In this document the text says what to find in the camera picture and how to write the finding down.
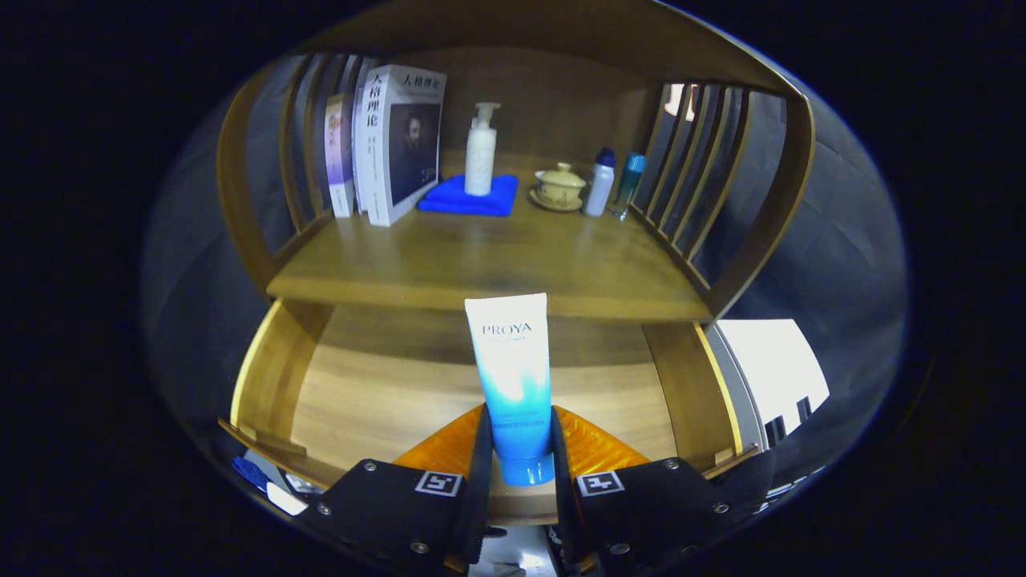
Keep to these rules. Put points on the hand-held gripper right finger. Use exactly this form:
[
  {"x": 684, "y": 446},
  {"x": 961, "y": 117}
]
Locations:
[{"x": 561, "y": 481}]

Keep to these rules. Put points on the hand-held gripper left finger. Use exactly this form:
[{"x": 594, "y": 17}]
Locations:
[{"x": 481, "y": 481}]

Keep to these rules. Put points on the blue white cosmetic tube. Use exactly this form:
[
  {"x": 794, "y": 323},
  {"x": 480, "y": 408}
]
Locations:
[{"x": 513, "y": 377}]

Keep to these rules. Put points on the wooden drawer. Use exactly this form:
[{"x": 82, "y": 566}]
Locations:
[{"x": 385, "y": 393}]

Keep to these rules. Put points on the wooden countertop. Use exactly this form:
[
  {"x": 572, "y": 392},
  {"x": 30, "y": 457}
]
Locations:
[{"x": 521, "y": 256}]

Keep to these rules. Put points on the white filing cabinet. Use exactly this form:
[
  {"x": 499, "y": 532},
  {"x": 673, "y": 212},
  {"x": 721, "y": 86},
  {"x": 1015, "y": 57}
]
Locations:
[{"x": 769, "y": 361}]

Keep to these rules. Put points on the wooden cabinet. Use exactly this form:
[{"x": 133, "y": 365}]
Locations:
[{"x": 561, "y": 24}]

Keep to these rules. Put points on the beige saucer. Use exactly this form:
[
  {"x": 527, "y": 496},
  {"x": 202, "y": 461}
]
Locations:
[{"x": 553, "y": 207}]

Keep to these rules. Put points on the blue folded cloth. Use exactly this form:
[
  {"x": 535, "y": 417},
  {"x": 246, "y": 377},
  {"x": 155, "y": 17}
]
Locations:
[{"x": 457, "y": 200}]

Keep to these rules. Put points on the white bottle with blue cap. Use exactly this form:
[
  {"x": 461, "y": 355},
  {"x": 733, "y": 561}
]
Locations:
[{"x": 597, "y": 188}]

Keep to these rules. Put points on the beige lidded teacup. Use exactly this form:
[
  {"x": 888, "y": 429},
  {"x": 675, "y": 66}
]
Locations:
[{"x": 559, "y": 184}]

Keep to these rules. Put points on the teal bottle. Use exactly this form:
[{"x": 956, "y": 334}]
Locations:
[{"x": 629, "y": 176}]

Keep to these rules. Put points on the white pump bottle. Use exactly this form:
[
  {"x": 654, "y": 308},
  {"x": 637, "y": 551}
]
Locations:
[{"x": 481, "y": 160}]

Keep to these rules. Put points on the thin white book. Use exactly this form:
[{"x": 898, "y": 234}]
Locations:
[{"x": 358, "y": 160}]

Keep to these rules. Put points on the large white portrait book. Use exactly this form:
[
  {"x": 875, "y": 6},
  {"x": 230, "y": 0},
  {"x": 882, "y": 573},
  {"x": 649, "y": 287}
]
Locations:
[{"x": 401, "y": 144}]

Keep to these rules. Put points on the black backdrop cloth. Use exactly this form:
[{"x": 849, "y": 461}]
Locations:
[{"x": 842, "y": 264}]

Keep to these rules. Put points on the purple book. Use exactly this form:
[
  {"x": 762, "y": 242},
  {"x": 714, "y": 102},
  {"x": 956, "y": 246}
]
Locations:
[{"x": 338, "y": 152}]

